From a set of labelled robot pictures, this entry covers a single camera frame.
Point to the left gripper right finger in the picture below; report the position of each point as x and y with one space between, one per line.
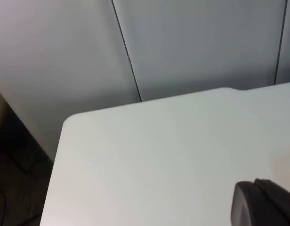
281 207

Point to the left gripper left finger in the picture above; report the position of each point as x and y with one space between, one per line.
246 207

